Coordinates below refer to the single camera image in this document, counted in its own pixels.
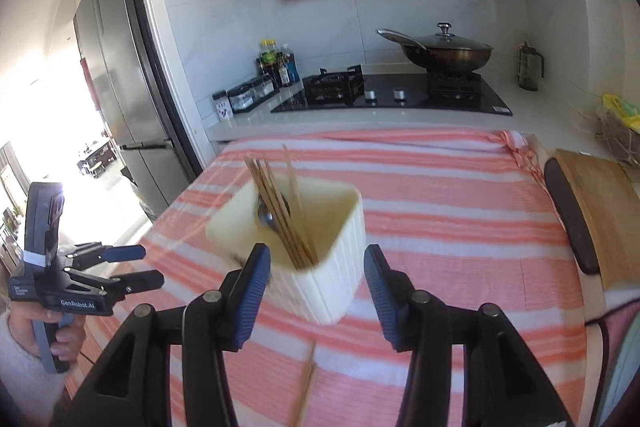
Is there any person's light clothing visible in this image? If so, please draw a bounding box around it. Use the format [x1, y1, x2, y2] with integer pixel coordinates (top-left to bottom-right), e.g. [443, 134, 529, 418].
[597, 289, 640, 427]

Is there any single brown chopstick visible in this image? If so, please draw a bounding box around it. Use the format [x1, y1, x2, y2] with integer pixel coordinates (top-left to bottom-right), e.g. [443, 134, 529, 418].
[290, 339, 318, 427]
[282, 144, 317, 258]

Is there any person's left hand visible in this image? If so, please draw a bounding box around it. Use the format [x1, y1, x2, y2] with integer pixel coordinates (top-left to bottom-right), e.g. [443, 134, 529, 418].
[10, 306, 86, 360]

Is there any glass jar with metal frame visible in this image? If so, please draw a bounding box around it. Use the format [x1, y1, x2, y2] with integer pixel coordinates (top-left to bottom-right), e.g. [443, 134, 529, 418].
[517, 40, 544, 92]

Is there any dark wok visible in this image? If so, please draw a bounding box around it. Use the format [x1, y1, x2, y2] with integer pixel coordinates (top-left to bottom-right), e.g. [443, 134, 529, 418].
[376, 28, 494, 75]

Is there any white kitchen counter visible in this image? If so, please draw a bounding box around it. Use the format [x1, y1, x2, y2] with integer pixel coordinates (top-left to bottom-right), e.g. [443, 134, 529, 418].
[207, 63, 640, 170]

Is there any wooden cutting board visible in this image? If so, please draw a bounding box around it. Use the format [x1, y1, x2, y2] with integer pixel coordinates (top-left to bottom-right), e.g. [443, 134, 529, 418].
[554, 149, 640, 291]

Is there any white ribbed utensil holder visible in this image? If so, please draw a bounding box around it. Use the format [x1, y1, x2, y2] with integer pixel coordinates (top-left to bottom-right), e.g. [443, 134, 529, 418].
[205, 174, 367, 327]

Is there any black cutting board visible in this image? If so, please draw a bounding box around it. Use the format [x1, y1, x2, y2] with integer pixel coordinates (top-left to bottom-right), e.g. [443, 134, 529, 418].
[543, 157, 601, 276]

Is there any dark wooden table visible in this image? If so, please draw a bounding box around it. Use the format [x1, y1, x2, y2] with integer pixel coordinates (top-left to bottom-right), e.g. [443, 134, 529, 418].
[76, 138, 112, 178]

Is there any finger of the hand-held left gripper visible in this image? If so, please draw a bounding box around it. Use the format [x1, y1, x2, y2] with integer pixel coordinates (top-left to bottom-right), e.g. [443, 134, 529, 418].
[65, 268, 165, 300]
[62, 243, 146, 269]

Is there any clear seasoning box set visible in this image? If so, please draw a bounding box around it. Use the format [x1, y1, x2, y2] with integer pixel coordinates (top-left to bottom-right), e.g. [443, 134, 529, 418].
[227, 76, 281, 114]

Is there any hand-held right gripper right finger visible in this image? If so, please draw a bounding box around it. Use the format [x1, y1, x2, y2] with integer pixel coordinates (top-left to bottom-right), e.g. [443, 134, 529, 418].
[363, 244, 576, 427]

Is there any bunch of wooden chopsticks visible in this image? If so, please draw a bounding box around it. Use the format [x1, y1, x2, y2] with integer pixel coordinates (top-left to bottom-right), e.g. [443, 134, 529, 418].
[243, 154, 321, 269]

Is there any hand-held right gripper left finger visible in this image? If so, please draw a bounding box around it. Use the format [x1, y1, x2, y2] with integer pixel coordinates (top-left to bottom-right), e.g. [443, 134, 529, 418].
[50, 243, 272, 427]

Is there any brown net bag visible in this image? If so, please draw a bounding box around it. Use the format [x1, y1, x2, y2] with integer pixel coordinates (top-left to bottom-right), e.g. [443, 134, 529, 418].
[596, 108, 640, 164]

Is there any person's left forearm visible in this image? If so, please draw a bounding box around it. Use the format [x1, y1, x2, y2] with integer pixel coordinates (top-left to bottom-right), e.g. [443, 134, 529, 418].
[0, 302, 68, 414]

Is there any metal spoon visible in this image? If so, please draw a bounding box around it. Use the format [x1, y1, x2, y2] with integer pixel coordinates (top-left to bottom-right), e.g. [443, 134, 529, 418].
[256, 193, 292, 232]

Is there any small white labelled jar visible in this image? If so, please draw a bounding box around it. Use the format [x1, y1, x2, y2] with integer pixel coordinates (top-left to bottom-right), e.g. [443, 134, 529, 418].
[212, 90, 234, 122]

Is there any glass wok lid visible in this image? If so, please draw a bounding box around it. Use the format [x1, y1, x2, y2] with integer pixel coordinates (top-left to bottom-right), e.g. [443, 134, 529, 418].
[410, 23, 493, 52]

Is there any yellow green plastic bag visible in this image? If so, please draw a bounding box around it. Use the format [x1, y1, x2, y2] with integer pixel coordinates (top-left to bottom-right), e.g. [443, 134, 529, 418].
[601, 93, 640, 132]

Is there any grey refrigerator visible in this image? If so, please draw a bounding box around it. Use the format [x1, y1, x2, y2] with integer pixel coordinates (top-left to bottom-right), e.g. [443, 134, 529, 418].
[74, 0, 198, 218]

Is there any pink white striped tablecloth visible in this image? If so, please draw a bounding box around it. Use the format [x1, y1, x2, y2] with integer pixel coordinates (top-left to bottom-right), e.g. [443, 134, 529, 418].
[65, 129, 606, 427]

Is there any large green label bottle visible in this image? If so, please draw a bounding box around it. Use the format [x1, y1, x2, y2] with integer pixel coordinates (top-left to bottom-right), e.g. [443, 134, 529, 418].
[257, 39, 281, 88]

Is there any black gas stove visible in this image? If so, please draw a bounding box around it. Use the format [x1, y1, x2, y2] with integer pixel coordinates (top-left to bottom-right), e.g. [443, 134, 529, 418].
[270, 66, 514, 116]

